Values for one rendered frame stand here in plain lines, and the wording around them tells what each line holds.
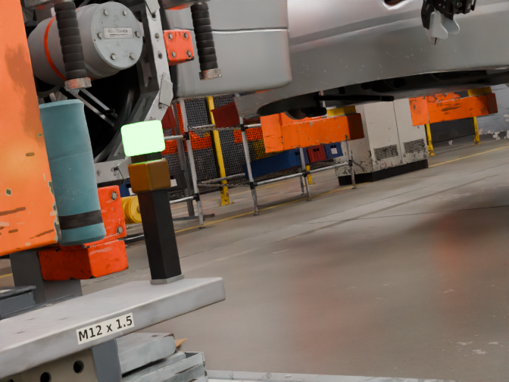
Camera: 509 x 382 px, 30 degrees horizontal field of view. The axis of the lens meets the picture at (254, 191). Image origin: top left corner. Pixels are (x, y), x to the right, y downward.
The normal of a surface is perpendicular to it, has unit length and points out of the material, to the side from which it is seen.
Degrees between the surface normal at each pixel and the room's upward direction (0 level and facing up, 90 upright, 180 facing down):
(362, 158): 90
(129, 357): 90
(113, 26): 90
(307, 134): 90
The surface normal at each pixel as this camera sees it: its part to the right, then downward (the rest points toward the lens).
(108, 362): 0.76, -0.09
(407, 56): -0.33, 0.43
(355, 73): -0.52, 0.41
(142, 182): -0.63, 0.14
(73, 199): 0.10, 0.07
